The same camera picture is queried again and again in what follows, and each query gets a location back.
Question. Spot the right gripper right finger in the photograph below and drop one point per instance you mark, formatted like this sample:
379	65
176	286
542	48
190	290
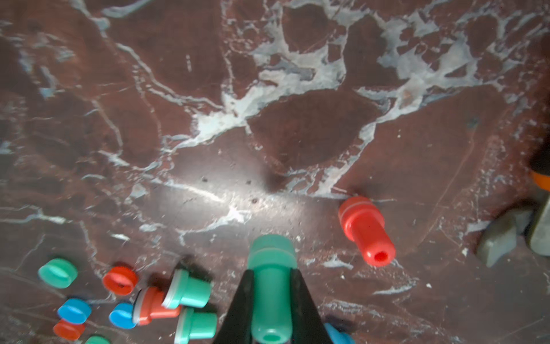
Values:
308	327

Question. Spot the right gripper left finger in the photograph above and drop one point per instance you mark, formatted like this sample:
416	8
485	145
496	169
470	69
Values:
237	325

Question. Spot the green stamp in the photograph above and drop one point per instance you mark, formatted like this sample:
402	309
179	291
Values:
271	258
187	291
194	325

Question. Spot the green stamp top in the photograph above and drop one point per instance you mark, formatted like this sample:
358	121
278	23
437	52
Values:
187	291

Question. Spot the red stamp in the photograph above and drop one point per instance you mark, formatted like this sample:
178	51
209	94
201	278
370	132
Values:
364	225
149	307

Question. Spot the green cap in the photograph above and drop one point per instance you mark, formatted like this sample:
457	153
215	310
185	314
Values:
97	339
58	273

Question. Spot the blue stamp right top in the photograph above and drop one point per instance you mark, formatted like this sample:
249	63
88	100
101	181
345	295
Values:
338	337

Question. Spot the blue cap right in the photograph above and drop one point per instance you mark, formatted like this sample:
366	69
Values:
122	316

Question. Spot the blue cap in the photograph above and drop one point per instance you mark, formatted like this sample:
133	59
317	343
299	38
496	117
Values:
122	316
74	311

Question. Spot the red cap top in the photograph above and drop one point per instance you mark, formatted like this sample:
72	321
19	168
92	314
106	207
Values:
120	280

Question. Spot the red cap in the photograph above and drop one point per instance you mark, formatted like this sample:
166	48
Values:
120	280
68	331

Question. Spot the blue cap left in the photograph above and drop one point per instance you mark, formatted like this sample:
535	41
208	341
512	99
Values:
74	311

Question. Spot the red cap left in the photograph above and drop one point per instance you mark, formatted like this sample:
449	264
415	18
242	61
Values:
68	331

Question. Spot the orange handled pliers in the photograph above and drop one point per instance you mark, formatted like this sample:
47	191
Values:
500	237

